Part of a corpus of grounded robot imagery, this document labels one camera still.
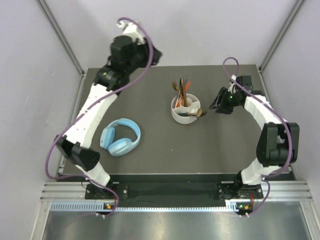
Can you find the aluminium frame rail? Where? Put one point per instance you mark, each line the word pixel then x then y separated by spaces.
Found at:
pixel 45 8

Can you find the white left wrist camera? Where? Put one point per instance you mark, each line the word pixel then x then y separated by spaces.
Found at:
pixel 131 30

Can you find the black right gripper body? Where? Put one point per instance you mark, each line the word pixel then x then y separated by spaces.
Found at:
pixel 227 101

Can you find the orange chopstick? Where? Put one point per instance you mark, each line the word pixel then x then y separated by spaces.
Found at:
pixel 178 98

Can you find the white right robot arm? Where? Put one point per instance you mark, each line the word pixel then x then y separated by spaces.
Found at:
pixel 278 143

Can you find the white divided round container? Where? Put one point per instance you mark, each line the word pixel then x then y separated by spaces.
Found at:
pixel 193 104

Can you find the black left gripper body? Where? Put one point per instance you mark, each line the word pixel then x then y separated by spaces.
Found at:
pixel 141 53

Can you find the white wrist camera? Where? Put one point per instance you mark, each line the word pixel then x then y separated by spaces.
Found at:
pixel 131 30
pixel 233 87

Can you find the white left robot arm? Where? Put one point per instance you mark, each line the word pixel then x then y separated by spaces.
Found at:
pixel 75 142

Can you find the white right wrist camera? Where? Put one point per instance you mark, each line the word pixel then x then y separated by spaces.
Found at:
pixel 233 87

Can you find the copper utensil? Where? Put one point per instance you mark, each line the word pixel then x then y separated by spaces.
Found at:
pixel 182 89

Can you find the gold spoon green handle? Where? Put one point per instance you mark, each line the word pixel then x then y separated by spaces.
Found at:
pixel 195 114

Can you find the grey slotted cable duct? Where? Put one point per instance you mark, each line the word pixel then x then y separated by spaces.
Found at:
pixel 60 206

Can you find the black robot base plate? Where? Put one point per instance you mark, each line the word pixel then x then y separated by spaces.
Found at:
pixel 201 187

